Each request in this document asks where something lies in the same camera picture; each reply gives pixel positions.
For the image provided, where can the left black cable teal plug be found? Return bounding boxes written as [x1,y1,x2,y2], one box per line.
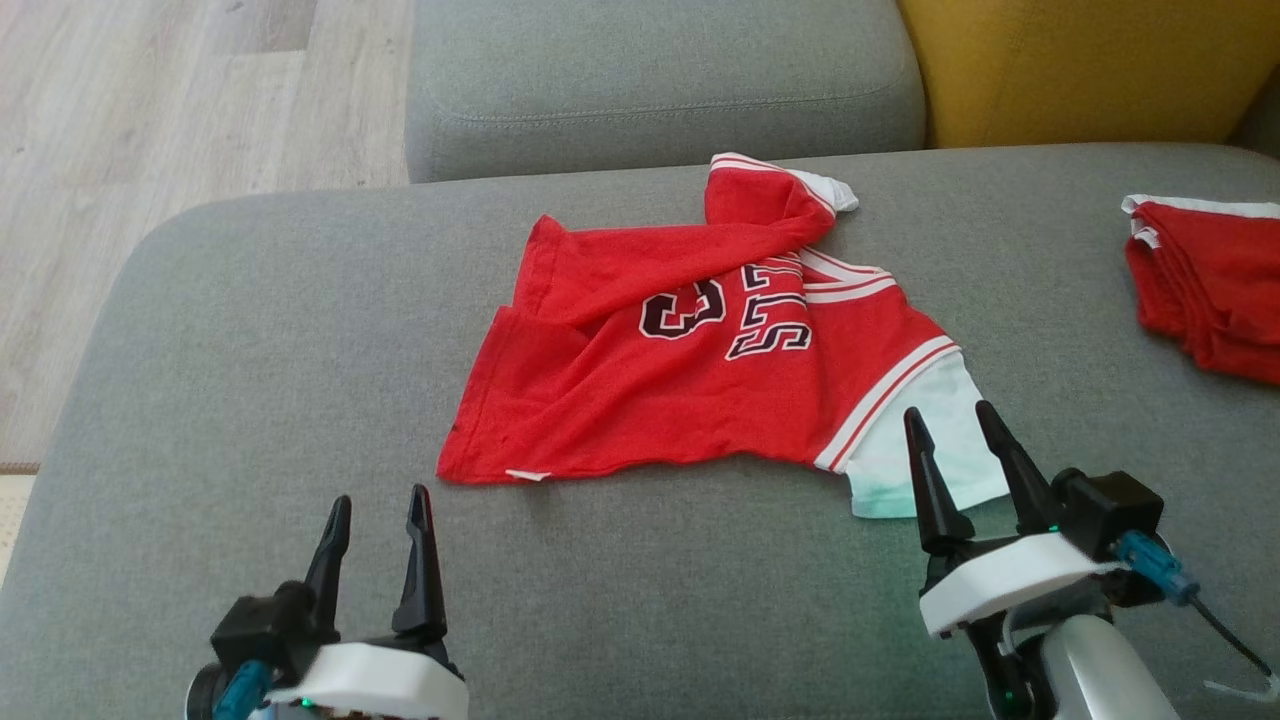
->
[210,660,273,720]

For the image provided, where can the black cable teal plug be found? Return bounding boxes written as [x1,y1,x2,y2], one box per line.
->
[210,660,273,720]
[1113,530,1280,701]

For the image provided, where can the beige rug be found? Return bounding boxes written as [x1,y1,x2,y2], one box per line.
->
[0,463,43,586]

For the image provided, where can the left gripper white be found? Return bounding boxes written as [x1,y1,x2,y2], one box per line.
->
[264,484,470,720]

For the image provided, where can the yellow sofa cushion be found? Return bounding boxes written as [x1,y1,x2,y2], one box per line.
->
[897,0,1280,151]

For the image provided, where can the red shorts with white band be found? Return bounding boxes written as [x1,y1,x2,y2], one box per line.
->
[1120,193,1280,387]

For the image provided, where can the right black cable teal plug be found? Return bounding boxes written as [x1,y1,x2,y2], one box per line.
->
[1113,530,1280,701]

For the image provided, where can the dark grey sofa cushion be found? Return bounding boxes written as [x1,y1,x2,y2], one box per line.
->
[1228,68,1280,161]

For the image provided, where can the grey sofa back cushion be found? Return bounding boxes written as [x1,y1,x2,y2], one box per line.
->
[405,0,928,184]

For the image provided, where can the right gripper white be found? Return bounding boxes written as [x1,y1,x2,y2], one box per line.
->
[903,400,1123,720]

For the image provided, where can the red jersey with white sleeves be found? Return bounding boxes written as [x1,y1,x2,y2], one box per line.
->
[436,152,1011,520]

